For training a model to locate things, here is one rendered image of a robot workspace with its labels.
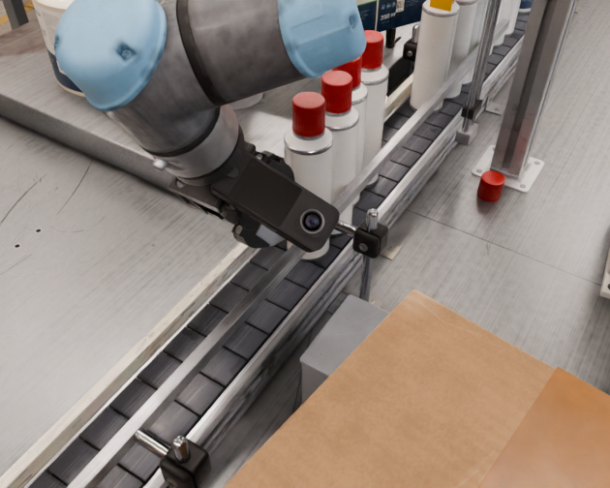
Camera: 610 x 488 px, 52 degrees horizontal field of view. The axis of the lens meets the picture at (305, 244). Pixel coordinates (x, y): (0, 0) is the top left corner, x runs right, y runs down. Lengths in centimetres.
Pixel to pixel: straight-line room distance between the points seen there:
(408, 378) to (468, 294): 45
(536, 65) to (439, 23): 15
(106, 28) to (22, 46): 87
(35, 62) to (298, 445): 100
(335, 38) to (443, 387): 22
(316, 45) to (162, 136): 13
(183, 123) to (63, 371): 38
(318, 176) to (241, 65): 27
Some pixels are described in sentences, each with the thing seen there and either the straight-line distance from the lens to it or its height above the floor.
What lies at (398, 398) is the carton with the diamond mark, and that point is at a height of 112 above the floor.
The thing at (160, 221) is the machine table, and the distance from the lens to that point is 89.
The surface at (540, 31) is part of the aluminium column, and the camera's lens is 89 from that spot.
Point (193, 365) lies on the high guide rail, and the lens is 56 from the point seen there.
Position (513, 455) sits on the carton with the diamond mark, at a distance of 34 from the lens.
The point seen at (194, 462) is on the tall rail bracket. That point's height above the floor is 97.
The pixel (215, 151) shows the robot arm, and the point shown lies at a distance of 50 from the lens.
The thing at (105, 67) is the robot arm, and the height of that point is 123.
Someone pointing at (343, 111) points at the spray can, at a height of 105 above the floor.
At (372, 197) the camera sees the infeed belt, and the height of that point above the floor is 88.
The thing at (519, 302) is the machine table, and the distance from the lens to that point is 81.
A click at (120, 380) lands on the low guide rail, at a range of 63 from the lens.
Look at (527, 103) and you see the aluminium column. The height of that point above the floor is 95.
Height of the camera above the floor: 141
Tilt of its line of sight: 44 degrees down
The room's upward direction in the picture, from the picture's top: straight up
